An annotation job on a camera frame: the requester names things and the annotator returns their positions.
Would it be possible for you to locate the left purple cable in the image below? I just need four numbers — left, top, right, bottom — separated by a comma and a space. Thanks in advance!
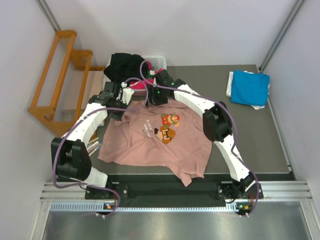
51, 77, 156, 218

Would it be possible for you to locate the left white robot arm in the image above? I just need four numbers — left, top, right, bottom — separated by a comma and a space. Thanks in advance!
51, 82, 134, 199

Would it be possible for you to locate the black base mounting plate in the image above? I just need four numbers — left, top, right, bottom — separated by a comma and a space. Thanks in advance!
84, 174, 263, 208

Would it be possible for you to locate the pink t shirt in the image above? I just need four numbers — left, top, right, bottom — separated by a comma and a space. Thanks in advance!
98, 100, 212, 187

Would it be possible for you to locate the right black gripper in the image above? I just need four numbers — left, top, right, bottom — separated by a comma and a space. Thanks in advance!
145, 85, 168, 108

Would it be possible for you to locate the magenta t shirt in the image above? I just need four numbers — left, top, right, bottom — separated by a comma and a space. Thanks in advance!
130, 61, 164, 91

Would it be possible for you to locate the blue folded t shirt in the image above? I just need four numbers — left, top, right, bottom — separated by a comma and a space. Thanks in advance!
230, 70, 271, 106

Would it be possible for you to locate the orange wooden rack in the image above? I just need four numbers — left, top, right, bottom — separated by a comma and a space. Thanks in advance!
27, 30, 105, 137

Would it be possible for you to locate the green t shirt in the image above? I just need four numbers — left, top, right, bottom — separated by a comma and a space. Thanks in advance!
148, 70, 155, 76

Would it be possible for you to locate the black t shirt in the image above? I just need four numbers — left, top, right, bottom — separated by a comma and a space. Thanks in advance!
103, 53, 145, 84

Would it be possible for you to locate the bundle of marker pens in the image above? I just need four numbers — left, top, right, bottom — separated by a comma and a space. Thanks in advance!
86, 137, 102, 157

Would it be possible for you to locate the white folded t shirt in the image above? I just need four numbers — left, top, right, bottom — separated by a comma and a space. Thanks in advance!
225, 70, 271, 110

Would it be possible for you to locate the grey slotted cable duct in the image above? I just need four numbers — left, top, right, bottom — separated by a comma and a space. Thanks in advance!
49, 201, 241, 213

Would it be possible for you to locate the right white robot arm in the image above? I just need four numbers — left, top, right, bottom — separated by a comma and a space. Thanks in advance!
144, 70, 261, 202

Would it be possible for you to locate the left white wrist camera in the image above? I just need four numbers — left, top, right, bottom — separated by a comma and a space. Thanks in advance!
118, 82, 135, 105

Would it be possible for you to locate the white plastic laundry basket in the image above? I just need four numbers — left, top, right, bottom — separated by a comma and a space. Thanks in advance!
102, 55, 167, 86

